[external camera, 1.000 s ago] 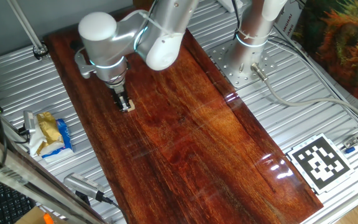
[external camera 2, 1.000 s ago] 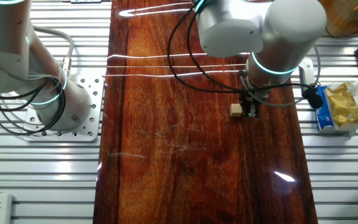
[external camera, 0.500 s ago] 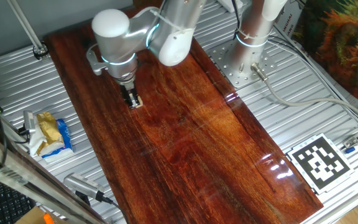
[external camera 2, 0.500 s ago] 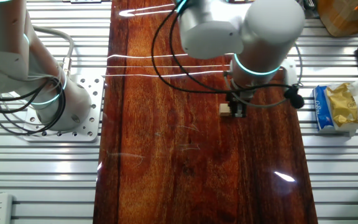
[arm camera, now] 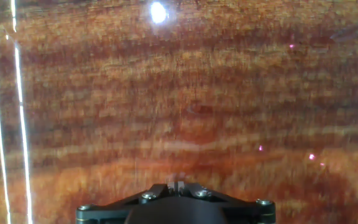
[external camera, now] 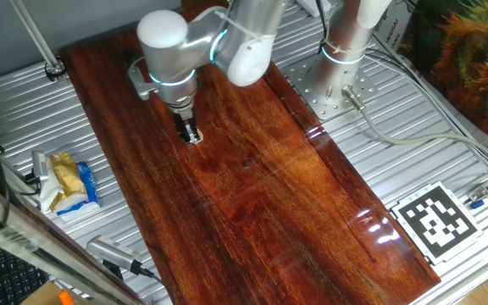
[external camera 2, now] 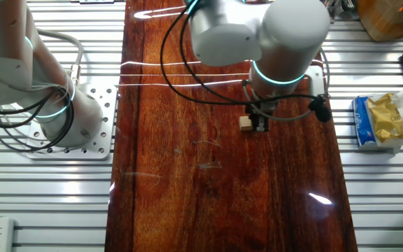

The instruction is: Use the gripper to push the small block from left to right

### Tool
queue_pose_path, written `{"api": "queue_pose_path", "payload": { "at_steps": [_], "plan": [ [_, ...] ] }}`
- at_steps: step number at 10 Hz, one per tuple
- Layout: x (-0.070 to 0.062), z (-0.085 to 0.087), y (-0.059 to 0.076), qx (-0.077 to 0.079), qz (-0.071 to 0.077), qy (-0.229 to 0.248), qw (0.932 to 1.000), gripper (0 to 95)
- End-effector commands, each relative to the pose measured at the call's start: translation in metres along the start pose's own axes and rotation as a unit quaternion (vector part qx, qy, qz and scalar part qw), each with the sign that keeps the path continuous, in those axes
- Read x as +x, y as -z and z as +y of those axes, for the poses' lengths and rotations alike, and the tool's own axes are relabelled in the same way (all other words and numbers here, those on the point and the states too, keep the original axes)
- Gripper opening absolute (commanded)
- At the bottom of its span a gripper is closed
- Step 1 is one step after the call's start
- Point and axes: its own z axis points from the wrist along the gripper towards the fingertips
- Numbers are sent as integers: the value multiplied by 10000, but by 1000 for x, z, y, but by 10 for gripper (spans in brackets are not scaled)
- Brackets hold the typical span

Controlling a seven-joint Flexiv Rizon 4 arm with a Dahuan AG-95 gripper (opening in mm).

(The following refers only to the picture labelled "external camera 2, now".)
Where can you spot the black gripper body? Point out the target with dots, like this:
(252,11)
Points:
(261,109)

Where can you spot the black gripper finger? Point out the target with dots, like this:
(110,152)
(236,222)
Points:
(256,123)
(264,124)

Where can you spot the small beige wooden block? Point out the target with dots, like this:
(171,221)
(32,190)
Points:
(245,124)

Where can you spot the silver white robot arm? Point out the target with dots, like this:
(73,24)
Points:
(285,31)

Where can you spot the reddish glossy wooden board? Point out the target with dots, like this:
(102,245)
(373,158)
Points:
(205,175)

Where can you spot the blue gold tissue pack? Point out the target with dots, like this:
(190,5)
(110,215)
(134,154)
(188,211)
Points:
(387,122)

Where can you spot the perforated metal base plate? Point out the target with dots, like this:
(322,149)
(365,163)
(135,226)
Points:
(103,115)

